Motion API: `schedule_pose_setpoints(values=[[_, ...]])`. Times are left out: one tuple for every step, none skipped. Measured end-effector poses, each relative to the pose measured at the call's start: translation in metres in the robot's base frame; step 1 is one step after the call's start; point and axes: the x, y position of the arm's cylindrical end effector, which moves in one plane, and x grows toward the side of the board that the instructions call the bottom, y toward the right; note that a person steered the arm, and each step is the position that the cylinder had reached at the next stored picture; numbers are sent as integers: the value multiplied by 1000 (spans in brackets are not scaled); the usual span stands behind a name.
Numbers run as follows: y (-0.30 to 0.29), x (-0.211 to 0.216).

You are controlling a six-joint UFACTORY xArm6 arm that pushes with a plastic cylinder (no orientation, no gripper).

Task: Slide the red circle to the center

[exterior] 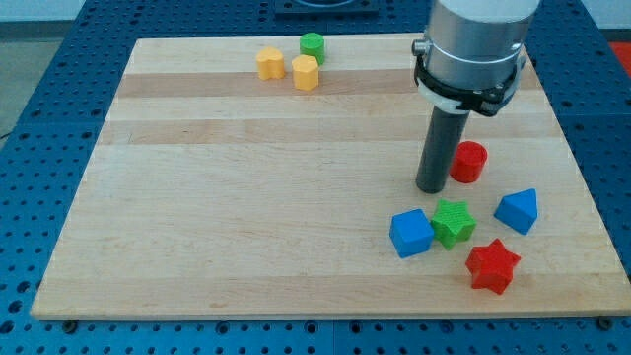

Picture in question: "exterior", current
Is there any red cylinder block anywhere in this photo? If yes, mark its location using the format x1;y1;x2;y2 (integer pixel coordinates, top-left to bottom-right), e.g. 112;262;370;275
450;141;488;183

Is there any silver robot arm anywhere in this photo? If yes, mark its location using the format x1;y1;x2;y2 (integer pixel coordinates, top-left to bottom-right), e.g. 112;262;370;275
412;0;540;116

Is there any wooden board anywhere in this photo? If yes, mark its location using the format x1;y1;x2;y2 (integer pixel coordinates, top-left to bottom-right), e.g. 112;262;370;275
31;34;630;320

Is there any blue cube block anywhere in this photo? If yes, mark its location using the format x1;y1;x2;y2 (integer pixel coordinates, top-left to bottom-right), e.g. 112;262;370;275
389;209;435;258

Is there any yellow hexagon block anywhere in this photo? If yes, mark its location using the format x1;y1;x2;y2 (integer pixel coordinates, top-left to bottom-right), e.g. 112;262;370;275
292;54;319;91

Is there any yellow heart block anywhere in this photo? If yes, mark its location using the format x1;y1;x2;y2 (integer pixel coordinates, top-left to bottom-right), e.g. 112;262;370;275
255;46;286;81

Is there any green cylinder block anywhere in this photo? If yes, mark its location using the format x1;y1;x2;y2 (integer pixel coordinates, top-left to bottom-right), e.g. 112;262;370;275
299;33;325;65

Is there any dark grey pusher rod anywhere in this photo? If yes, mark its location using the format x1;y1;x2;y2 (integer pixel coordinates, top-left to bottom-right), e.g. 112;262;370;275
416;107;469;194

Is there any green star block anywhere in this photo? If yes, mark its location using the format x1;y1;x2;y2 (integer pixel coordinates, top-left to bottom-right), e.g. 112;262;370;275
430;199;477;250

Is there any red star block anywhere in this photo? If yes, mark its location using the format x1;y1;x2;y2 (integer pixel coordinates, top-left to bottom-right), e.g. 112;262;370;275
465;239;522;295

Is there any blue triangle block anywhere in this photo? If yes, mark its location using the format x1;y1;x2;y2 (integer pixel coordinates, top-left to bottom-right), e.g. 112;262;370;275
494;188;538;235

